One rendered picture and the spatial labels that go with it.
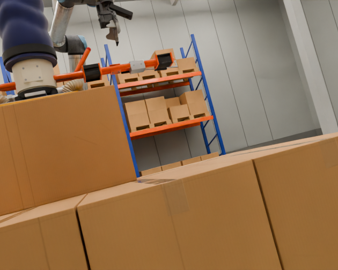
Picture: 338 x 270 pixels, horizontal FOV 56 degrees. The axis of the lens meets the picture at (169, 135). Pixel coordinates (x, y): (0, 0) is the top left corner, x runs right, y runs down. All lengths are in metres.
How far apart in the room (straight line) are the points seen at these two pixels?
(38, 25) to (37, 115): 0.45
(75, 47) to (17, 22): 0.79
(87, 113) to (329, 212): 0.91
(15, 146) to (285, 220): 0.98
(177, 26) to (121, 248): 11.39
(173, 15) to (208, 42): 1.56
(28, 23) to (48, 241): 1.08
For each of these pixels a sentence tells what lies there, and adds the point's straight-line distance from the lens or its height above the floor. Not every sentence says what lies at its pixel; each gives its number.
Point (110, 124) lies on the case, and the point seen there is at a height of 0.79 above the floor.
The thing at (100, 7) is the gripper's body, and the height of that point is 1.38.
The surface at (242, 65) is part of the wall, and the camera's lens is 12.42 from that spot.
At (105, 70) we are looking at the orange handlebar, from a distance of 1.54.
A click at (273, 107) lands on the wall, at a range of 12.63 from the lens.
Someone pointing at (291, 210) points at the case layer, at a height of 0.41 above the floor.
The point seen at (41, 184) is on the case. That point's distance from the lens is 1.30.
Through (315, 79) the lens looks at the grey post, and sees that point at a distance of 3.99.
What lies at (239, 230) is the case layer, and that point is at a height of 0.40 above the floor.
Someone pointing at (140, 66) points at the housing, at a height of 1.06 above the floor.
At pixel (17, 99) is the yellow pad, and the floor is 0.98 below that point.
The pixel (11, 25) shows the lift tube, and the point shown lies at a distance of 1.57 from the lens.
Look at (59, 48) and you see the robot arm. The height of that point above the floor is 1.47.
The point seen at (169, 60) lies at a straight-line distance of 1.60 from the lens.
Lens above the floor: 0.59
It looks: 5 degrees up
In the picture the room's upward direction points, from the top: 14 degrees counter-clockwise
